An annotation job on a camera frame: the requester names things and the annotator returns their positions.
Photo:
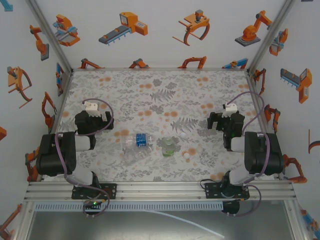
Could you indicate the black controller board green light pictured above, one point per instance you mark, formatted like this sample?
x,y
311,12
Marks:
x,y
93,203

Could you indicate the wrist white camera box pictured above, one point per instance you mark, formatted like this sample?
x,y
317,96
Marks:
x,y
91,107
231,108

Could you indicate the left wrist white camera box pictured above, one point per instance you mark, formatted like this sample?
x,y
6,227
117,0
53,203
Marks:
x,y
91,107

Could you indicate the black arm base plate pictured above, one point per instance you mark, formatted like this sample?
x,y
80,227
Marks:
x,y
110,191
212,191

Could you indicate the black controller box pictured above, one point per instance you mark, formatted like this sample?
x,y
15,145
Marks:
x,y
231,206

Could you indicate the aluminium frame post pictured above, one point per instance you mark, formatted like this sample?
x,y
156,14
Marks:
x,y
45,25
275,25

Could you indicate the clear plastic bottle blue label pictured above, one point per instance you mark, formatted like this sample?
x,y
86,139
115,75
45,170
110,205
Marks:
x,y
136,156

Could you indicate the clear green-tinted plastic cup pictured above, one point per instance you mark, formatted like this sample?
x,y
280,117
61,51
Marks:
x,y
168,152

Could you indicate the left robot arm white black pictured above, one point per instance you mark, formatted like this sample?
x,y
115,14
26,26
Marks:
x,y
50,155

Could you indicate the wide aluminium mounting rail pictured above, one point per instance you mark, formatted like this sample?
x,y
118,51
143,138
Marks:
x,y
160,191

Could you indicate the thin white tube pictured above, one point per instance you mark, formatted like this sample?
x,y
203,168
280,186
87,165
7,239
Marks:
x,y
192,224

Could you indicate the floral patterned table cloth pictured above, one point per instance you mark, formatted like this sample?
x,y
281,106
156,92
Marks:
x,y
125,100

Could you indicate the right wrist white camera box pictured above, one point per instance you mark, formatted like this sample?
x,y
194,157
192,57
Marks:
x,y
231,108

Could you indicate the aluminium frame bar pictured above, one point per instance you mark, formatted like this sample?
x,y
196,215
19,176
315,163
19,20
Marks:
x,y
61,100
253,87
160,69

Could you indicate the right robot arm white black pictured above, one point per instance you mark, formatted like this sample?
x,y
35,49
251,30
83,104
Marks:
x,y
262,155

